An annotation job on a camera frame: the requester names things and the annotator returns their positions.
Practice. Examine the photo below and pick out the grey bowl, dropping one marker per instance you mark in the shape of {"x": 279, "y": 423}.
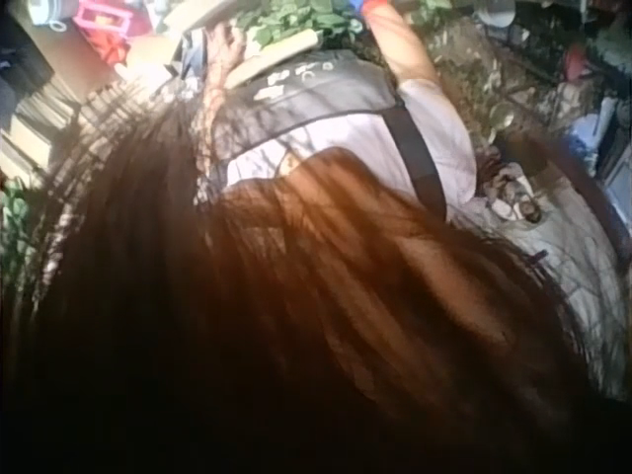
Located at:
{"x": 496, "y": 12}

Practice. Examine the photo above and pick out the light blue container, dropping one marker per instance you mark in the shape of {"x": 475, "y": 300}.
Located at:
{"x": 52, "y": 10}

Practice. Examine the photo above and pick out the pink plastic basket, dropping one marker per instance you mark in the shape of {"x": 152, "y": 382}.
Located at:
{"x": 104, "y": 17}

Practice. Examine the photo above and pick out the person's left hand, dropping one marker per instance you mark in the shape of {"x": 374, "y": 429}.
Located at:
{"x": 228, "y": 58}

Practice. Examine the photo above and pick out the green plant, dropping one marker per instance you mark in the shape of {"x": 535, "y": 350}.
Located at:
{"x": 14, "y": 227}

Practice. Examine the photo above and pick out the wooden cutting board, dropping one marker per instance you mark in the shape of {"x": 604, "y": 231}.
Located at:
{"x": 276, "y": 56}

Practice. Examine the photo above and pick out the green leafy vegetables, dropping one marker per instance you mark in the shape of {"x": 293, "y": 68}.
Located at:
{"x": 296, "y": 20}

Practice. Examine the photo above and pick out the dark rack with dishes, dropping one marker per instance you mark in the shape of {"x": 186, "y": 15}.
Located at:
{"x": 577, "y": 79}

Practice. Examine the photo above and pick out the white patterned cloth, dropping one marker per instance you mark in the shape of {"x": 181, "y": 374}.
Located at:
{"x": 568, "y": 257}

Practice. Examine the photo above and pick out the red plastic item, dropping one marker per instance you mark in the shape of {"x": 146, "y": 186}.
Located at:
{"x": 112, "y": 52}

